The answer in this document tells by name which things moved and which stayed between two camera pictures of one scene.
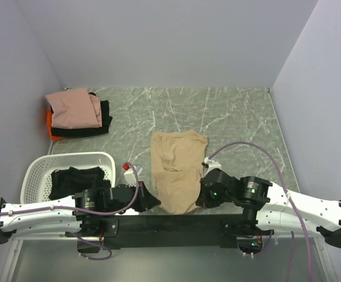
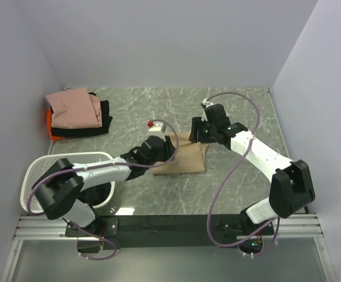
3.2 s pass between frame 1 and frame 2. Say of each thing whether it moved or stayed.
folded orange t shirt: stayed
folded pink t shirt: stayed
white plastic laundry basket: stayed
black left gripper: moved
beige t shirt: moved
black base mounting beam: stayed
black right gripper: moved
